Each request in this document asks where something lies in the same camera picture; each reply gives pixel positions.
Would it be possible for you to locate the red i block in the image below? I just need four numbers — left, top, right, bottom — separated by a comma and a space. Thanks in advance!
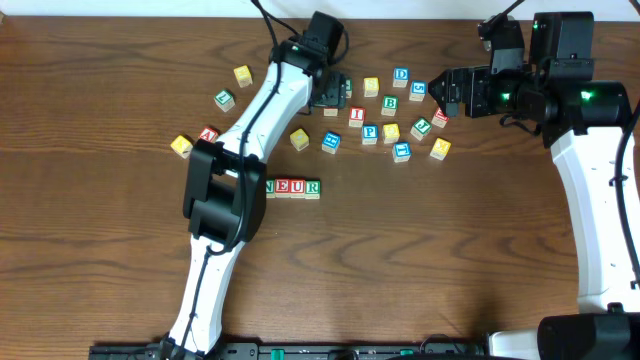
323, 107, 339, 117
348, 107, 366, 128

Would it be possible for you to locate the green R letter block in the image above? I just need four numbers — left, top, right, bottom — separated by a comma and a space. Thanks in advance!
304, 180, 322, 199

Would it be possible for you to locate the red U letter block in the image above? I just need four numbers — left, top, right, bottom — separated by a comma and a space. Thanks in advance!
289, 179, 306, 198

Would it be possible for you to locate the red E letter block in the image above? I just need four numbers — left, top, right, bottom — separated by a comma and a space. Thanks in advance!
274, 178, 291, 198

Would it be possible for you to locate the green N letter block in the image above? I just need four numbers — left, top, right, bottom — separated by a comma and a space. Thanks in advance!
266, 179, 275, 198

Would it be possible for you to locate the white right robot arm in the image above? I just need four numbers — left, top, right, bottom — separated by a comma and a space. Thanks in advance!
428, 12, 639, 359

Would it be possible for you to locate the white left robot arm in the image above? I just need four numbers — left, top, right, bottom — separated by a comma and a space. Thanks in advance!
159, 37, 346, 359

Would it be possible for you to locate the green 4 number block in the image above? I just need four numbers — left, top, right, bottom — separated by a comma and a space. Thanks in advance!
345, 78, 352, 99

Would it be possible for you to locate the blue 5 number block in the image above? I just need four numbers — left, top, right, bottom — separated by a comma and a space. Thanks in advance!
409, 80, 427, 102

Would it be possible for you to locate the red M letter block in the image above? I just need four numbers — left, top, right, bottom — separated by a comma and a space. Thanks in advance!
431, 108, 449, 128

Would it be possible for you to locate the yellow block upper middle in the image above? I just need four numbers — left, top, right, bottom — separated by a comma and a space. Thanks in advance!
363, 77, 380, 98

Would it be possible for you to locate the blue D block upper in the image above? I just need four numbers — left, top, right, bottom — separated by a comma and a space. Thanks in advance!
393, 67, 410, 88

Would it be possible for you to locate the green J letter block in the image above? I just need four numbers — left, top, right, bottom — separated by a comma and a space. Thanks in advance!
410, 117, 432, 141

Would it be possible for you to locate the blue H letter block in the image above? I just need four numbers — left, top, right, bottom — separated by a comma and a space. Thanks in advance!
321, 131, 341, 155

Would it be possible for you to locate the green B letter block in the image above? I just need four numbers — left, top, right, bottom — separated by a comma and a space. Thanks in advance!
381, 95, 399, 117

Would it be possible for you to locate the yellow block beside Z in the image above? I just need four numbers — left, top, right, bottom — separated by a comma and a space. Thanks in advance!
289, 128, 310, 151

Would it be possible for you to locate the blue P letter block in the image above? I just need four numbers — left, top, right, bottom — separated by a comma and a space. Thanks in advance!
362, 125, 379, 145

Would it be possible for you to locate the yellow K letter block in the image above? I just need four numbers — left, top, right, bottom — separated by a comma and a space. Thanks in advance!
430, 137, 452, 161

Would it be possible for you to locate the yellow block beside P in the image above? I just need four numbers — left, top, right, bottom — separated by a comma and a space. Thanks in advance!
383, 123, 400, 144

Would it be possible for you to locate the blue T letter block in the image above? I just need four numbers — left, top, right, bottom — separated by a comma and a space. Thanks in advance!
392, 142, 412, 163

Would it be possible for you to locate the yellow block top left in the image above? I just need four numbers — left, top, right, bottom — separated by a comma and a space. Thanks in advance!
233, 65, 253, 88

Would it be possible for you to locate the green L letter block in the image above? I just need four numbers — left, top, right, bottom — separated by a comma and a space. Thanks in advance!
214, 89, 235, 112

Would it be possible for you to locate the red A letter block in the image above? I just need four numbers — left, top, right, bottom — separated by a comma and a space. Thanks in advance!
199, 127, 220, 143

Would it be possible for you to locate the yellow block far left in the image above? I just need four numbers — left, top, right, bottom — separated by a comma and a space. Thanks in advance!
170, 135, 193, 159

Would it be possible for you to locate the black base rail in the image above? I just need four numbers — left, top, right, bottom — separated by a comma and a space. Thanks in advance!
87, 334, 489, 360

